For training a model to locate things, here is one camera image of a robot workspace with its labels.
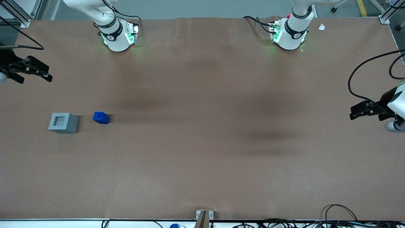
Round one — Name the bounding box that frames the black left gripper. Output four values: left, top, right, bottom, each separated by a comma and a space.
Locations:
349, 86, 398, 122

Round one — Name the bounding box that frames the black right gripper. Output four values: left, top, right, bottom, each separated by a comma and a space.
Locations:
0, 47, 53, 85

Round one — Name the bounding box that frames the blue plastic insert part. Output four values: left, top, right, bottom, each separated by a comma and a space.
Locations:
93, 111, 110, 124

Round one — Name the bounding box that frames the gray cube base with hole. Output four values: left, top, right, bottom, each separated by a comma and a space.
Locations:
48, 113, 79, 134

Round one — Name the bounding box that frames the grey office chair base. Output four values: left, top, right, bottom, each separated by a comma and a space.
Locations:
330, 0, 385, 14

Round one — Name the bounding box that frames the brown paper table cover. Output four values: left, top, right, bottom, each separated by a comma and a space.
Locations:
0, 16, 405, 221

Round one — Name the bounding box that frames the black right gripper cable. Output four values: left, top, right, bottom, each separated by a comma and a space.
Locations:
0, 17, 44, 50

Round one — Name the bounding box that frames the long black left gripper cable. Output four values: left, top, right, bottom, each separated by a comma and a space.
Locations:
348, 50, 405, 110

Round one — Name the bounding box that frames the short black looped cable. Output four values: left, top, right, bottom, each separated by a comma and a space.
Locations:
389, 53, 405, 80

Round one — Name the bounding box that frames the aluminium frame profile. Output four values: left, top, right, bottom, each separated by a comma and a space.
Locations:
0, 0, 44, 29
379, 0, 405, 25

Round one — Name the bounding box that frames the thin black cable loop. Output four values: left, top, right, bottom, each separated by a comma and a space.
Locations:
322, 204, 358, 221

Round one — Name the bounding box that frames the black right arm base cable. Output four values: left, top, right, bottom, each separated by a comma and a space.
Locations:
102, 0, 142, 32

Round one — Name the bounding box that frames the black arm base cable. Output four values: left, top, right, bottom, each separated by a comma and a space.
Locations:
242, 16, 274, 34
102, 0, 142, 32

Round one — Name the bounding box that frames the black cable bundle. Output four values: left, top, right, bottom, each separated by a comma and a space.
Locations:
231, 218, 405, 228

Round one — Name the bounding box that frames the black left arm base cable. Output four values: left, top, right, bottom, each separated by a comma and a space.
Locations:
242, 16, 274, 34

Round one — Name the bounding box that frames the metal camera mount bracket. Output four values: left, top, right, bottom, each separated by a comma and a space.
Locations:
196, 210, 214, 228

